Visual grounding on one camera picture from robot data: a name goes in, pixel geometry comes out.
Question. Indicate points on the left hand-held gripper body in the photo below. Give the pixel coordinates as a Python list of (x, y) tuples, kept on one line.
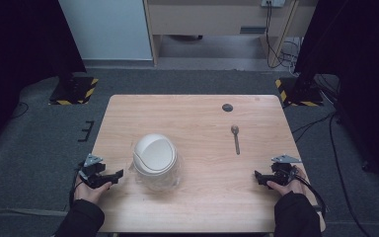
[(93, 171)]

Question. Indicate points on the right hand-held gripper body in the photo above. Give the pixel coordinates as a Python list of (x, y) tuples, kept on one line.
[(283, 171)]

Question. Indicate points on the person's right hand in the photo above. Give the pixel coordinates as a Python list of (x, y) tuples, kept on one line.
[(289, 187)]

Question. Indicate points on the person's left hand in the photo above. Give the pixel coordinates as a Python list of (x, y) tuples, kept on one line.
[(90, 192)]

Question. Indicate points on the clear bin with white lid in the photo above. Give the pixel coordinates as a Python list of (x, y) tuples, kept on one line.
[(156, 161)]

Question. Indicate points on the metal spoon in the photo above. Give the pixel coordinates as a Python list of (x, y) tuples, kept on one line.
[(236, 138)]

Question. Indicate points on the round grey table grommet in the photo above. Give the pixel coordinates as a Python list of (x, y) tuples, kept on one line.
[(227, 107)]

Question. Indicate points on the black stand with striped base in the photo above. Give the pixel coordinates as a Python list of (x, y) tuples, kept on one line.
[(301, 89), (70, 82)]

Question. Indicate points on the black curtain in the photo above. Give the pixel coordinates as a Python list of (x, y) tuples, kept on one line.
[(23, 62), (358, 75)]

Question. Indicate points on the beige wooden desk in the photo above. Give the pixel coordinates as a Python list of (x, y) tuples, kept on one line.
[(220, 26)]

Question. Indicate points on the white wall socket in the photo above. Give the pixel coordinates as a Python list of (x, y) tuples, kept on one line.
[(272, 3)]

